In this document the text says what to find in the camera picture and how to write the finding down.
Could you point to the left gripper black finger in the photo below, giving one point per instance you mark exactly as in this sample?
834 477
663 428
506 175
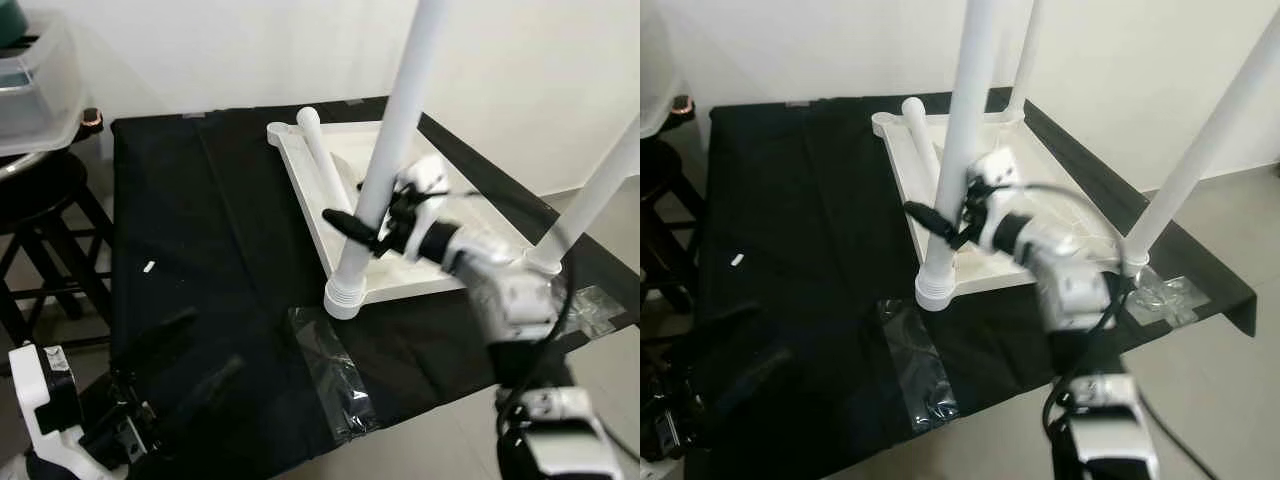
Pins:
160 335
735 328
210 390
768 375

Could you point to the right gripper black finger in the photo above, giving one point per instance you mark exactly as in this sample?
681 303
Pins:
350 228
930 220

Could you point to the white plastic table leg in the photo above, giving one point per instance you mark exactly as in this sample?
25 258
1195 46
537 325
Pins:
920 135
1200 150
390 130
1022 60
320 150
590 195
965 130

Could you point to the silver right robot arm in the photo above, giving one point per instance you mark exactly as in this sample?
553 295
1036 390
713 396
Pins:
510 300
1075 290

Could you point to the white plastic children table top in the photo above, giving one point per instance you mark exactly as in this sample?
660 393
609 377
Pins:
920 190
320 200

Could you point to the black wooden stool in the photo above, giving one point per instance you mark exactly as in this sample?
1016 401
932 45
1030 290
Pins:
660 200
40 200

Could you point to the green pot lid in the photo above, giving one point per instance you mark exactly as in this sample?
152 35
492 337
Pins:
12 20

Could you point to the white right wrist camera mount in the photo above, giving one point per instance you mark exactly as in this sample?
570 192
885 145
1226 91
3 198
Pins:
425 185
995 180

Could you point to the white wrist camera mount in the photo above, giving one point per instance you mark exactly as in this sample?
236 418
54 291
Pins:
995 180
45 410
660 468
425 185

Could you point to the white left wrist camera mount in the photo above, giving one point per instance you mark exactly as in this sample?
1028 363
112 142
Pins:
45 410
660 468

